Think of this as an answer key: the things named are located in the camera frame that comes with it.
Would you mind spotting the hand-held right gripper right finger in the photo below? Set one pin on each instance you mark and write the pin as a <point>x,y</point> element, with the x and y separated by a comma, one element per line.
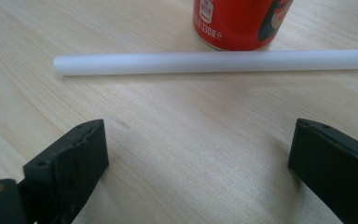
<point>335,168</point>

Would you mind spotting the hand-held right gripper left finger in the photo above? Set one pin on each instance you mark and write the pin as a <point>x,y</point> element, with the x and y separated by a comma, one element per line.
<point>71,165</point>

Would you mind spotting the white straw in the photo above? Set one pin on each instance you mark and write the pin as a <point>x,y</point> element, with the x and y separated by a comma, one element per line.
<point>211,63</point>

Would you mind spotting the red drink can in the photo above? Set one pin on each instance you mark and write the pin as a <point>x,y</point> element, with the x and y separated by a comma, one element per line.
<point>236,25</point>

